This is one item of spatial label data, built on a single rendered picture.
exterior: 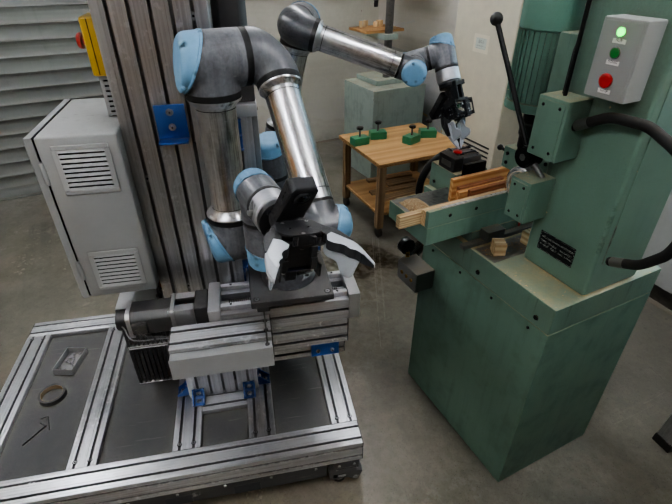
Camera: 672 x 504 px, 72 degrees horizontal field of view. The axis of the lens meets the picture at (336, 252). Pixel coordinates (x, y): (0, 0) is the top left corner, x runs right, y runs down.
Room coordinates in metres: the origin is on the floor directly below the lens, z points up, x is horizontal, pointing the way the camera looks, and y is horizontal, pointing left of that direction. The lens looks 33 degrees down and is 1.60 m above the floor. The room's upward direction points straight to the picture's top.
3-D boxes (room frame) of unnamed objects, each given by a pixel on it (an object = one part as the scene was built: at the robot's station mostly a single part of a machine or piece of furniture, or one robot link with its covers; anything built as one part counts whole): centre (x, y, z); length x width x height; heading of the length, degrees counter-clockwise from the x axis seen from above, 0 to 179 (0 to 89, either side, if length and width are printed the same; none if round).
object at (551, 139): (1.14, -0.55, 1.23); 0.09 x 0.08 x 0.15; 26
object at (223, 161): (1.01, 0.26, 1.19); 0.15 x 0.12 x 0.55; 116
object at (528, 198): (1.16, -0.53, 1.02); 0.09 x 0.07 x 0.12; 116
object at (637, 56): (1.05, -0.61, 1.40); 0.10 x 0.06 x 0.16; 26
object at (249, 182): (0.78, 0.14, 1.21); 0.11 x 0.08 x 0.09; 26
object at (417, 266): (1.41, -0.29, 0.58); 0.12 x 0.08 x 0.08; 26
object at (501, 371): (1.29, -0.65, 0.36); 0.58 x 0.45 x 0.71; 26
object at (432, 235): (1.46, -0.47, 0.87); 0.61 x 0.30 x 0.06; 116
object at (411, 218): (1.32, -0.43, 0.92); 0.56 x 0.02 x 0.04; 116
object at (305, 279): (1.07, 0.14, 0.87); 0.15 x 0.15 x 0.10
